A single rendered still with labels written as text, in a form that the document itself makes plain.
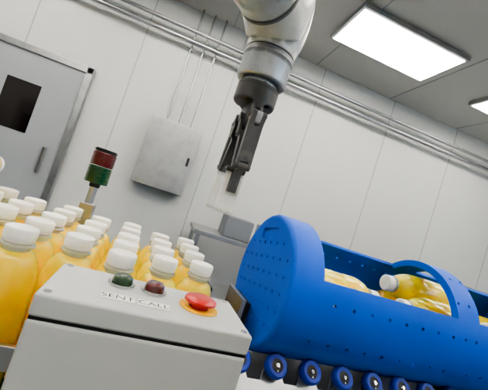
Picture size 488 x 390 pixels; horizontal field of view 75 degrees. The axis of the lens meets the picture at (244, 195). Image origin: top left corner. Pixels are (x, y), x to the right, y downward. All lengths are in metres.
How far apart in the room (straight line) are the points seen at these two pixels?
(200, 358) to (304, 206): 4.12
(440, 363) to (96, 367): 0.69
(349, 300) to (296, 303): 0.11
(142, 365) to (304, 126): 4.25
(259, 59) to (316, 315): 0.45
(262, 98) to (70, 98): 3.79
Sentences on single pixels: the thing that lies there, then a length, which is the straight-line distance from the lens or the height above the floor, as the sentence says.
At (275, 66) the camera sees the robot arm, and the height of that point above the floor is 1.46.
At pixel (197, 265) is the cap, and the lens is 0.55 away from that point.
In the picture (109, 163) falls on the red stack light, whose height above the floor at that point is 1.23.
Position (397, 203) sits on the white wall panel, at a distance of 5.16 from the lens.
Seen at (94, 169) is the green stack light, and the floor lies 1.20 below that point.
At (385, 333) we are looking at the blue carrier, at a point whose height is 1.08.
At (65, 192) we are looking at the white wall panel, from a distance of 4.21.
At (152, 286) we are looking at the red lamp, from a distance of 0.37.
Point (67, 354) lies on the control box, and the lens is 0.34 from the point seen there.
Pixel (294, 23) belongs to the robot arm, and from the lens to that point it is 0.59.
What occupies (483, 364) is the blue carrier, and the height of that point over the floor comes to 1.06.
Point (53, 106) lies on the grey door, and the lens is 4.29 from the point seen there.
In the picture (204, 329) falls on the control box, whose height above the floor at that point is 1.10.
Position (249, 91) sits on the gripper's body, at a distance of 0.56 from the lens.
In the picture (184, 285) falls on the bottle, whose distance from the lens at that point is 0.55.
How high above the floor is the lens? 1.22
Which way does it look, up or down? 3 degrees up
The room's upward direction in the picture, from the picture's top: 18 degrees clockwise
